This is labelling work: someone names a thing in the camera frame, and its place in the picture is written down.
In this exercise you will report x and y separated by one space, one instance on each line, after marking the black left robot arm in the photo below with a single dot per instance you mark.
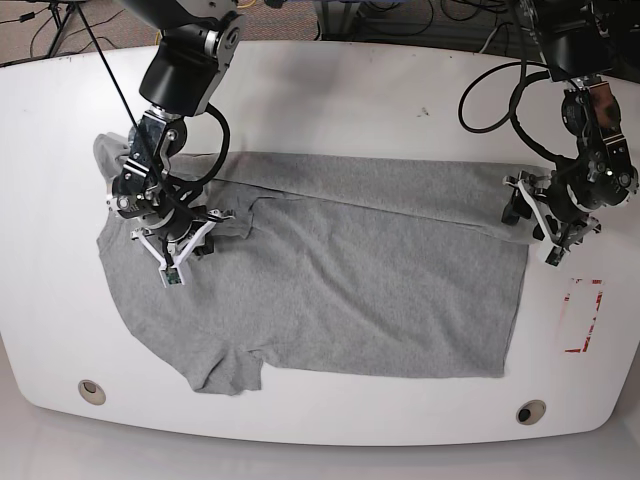
563 201

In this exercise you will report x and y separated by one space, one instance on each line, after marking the right table cable grommet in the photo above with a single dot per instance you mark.
531 412

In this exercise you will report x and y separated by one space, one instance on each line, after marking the red tape rectangle marking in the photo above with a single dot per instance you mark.
580 308

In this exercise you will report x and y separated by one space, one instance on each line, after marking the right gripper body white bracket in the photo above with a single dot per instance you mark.
173 243

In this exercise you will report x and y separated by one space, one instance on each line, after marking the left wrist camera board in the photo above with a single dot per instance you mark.
554 257

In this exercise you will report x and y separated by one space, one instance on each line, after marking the black tripod stand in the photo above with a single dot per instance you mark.
60 15

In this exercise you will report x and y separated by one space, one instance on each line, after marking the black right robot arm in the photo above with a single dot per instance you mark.
197 45

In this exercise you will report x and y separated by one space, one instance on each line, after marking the grey t-shirt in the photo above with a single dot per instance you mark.
381 267

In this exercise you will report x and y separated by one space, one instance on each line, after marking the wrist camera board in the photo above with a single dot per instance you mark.
171 277
554 257

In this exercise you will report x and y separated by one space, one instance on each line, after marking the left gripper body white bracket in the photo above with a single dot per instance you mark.
562 230

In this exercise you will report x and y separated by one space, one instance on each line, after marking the left table cable grommet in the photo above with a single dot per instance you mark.
91 392

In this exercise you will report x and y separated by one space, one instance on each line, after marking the table cable grommet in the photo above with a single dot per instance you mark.
91 392
531 412

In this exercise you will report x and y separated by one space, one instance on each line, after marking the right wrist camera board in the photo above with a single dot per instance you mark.
171 277

